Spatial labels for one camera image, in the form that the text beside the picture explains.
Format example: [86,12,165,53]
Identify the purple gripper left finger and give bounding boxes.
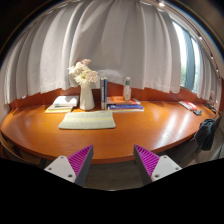
[45,145,94,186]

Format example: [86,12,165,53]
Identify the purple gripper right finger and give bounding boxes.
[134,145,181,185]

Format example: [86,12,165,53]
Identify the light green folded towel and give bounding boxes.
[58,111,116,130]

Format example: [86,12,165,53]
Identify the yellow green book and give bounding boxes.
[45,104,73,113]

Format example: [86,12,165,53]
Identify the white ceramic vase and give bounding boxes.
[80,84,95,110]

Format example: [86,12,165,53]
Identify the blue book in stack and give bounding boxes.
[108,104,144,111]

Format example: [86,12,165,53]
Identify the small dark object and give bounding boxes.
[193,110,202,116]

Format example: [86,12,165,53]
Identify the red book at right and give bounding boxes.
[178,101,197,111]

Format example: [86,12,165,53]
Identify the orange book on stack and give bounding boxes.
[107,96,141,105]

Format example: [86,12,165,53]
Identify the clear plastic water bottle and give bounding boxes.
[123,77,131,101]

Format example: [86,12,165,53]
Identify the upright blue grey books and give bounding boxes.
[100,77,107,110]

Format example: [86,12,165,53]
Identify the white flower bouquet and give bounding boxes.
[68,59,98,86]

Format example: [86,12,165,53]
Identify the right side white curtain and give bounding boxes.
[197,49,222,107]

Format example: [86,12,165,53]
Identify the white curtain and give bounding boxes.
[197,49,222,107]
[1,0,181,104]

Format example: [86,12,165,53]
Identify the window with frame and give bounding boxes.
[173,22,200,93]

